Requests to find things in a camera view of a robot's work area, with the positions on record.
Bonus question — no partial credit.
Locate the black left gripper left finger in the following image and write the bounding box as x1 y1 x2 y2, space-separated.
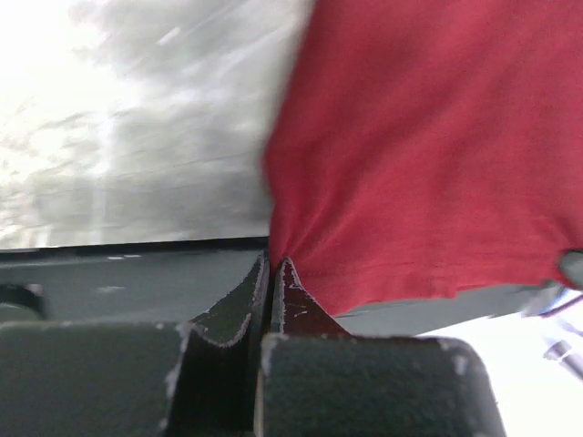
1 255 269 436

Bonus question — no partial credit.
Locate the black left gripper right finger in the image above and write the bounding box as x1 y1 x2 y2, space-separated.
254 259 506 437

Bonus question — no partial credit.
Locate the dark red t shirt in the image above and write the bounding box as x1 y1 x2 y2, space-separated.
265 1 582 314

